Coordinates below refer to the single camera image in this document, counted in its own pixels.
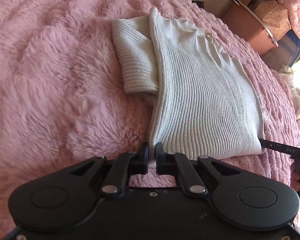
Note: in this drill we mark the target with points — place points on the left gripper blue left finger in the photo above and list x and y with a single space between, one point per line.
139 161

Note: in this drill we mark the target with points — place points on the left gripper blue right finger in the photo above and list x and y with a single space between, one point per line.
165 163

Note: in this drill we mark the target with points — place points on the white cable knit sweater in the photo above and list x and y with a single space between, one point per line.
203 101

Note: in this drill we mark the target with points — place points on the person right hand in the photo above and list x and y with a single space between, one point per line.
294 180

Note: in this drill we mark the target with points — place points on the blue storage container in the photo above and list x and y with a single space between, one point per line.
285 55

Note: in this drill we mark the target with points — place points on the beige patterned storage bag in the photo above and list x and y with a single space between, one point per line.
272 13

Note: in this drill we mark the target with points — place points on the pink plastic storage bin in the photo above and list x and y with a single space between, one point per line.
244 23

